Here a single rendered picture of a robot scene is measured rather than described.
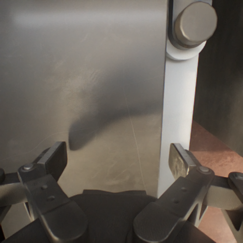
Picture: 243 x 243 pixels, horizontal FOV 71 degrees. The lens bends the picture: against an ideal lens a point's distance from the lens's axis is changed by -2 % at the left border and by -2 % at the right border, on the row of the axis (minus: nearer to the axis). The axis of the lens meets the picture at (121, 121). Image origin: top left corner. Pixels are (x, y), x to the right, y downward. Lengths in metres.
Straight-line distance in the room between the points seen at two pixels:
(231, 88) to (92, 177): 0.43
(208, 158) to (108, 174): 1.14
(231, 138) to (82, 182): 0.41
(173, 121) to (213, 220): 1.47
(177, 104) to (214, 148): 1.09
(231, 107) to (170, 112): 0.34
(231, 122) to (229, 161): 0.87
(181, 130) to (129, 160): 0.07
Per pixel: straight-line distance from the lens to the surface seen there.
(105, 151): 0.16
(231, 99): 0.52
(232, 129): 0.51
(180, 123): 0.20
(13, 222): 0.24
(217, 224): 1.68
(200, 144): 1.22
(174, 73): 0.19
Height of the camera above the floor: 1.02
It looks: 73 degrees down
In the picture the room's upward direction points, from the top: 178 degrees counter-clockwise
